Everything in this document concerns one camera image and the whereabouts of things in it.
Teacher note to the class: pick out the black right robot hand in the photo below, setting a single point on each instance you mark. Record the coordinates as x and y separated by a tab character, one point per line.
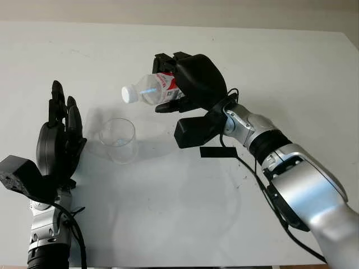
202	81

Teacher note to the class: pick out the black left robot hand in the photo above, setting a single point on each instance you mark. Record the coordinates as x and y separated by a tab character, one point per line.
50	148

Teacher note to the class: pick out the clear water bottle white cap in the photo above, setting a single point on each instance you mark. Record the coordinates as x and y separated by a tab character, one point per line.
151	89

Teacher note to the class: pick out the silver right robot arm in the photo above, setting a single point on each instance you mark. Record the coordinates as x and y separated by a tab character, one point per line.
308	185

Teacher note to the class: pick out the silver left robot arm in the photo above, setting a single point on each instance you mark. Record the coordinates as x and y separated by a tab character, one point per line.
45	229

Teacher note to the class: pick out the clear glass cup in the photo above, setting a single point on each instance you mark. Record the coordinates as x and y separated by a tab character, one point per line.
117	140

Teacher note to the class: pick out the black tape strip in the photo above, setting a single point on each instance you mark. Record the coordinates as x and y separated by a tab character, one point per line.
218	152

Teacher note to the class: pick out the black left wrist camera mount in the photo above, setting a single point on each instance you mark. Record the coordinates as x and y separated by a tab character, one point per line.
19	173

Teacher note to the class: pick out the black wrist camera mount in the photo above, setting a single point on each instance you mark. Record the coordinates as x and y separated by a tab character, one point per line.
19	173
193	131

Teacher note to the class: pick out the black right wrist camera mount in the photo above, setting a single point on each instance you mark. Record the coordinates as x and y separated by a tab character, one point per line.
193	131

